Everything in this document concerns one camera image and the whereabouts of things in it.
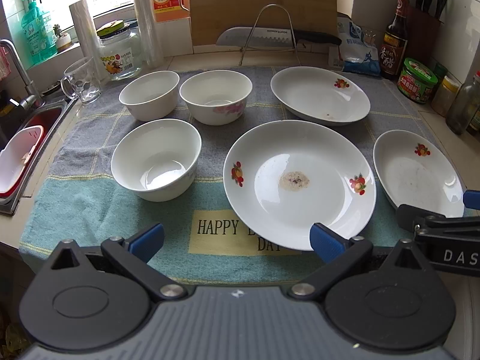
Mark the steel faucet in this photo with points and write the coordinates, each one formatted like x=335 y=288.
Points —
x=34 y=98

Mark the tall clear plastic roll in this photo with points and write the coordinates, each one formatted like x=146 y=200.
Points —
x=151 y=43

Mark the blue white salt bag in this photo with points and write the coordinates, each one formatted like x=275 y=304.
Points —
x=353 y=55

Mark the pink flower white bowl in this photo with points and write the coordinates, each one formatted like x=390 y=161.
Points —
x=217 y=97

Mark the yellow lid spice jar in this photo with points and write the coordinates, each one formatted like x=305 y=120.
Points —
x=445 y=95

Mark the steel sink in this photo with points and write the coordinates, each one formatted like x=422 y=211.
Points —
x=49 y=116

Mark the red white sink basin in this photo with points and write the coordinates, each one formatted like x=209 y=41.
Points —
x=16 y=156

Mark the glass mug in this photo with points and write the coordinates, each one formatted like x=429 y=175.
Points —
x=80 y=81

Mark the clear glass bottle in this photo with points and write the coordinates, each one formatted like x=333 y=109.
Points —
x=464 y=107

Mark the dark vinegar bottle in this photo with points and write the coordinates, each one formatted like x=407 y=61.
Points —
x=394 y=41

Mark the green dish soap bottle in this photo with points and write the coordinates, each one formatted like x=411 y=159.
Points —
x=38 y=32

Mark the large glass jar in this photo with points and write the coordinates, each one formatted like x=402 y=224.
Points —
x=120 y=49

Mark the knife block with knives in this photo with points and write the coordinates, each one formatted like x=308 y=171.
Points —
x=423 y=29

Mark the green cap dark jar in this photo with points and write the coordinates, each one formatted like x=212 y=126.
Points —
x=440 y=71

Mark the oval fruit plate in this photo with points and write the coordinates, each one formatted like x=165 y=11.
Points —
x=414 y=171
x=321 y=96

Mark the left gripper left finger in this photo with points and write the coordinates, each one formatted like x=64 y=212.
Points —
x=130 y=257

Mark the large round fruit plate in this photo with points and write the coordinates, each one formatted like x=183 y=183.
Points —
x=284 y=176

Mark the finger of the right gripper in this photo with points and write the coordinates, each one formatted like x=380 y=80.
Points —
x=471 y=199
x=417 y=220

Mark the steel kitchen knife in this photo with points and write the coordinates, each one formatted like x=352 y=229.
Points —
x=272 y=37

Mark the green mushroom sauce jar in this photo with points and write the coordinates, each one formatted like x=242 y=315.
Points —
x=416 y=81

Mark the plastic wrap roll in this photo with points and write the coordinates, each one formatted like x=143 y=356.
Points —
x=86 y=34

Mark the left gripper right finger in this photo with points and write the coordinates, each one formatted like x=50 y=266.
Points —
x=342 y=258

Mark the bamboo cutting board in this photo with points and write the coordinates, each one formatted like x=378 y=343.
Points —
x=209 y=18

